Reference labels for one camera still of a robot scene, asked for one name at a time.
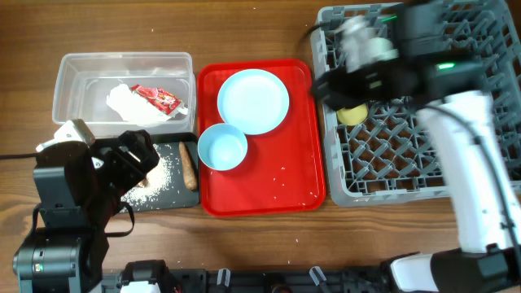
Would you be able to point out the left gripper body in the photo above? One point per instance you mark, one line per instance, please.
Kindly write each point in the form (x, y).
(116, 172)

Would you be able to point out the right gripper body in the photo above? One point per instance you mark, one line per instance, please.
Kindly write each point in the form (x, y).
(374, 81)

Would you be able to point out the white napkin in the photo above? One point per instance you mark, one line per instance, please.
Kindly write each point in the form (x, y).
(134, 109)

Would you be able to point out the yellow cup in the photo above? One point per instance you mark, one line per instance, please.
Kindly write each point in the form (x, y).
(352, 116)

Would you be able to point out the brown sausage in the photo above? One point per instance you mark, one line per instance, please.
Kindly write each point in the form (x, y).
(189, 177)

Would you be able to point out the red candy wrapper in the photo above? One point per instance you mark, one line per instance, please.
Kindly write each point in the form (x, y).
(161, 99)

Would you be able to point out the small light blue bowl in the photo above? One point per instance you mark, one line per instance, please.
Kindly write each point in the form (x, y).
(222, 147)

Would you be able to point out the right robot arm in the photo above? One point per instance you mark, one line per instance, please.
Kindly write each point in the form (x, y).
(420, 100)

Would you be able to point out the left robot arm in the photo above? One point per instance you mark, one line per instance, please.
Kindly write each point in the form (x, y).
(81, 187)

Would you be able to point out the grey dishwasher rack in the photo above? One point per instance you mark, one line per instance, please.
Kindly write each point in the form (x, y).
(387, 157)

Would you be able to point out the dark food lump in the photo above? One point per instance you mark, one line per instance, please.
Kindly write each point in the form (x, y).
(143, 183)

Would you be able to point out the white rice pile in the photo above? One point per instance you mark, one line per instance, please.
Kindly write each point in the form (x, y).
(158, 193)

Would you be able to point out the black tray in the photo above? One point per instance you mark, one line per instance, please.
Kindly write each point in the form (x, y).
(167, 145)

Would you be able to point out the clear plastic bin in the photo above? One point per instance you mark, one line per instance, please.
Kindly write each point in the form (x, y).
(85, 80)

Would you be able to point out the light blue plate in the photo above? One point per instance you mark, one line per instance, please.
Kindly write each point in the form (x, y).
(254, 101)

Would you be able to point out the red serving tray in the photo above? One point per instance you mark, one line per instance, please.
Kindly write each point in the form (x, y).
(282, 171)

